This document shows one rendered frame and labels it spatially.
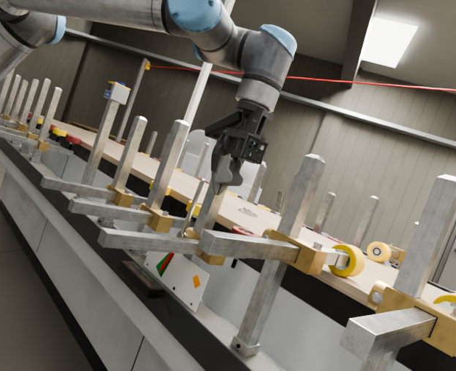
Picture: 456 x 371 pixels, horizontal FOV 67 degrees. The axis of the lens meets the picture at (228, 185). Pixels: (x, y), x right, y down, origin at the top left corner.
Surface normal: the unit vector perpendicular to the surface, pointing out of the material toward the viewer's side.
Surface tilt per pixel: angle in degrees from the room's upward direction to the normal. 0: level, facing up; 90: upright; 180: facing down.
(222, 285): 90
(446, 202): 90
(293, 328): 90
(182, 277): 90
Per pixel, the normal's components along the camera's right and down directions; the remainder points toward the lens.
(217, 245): 0.66, 0.28
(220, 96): -0.26, -0.04
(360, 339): -0.67, -0.20
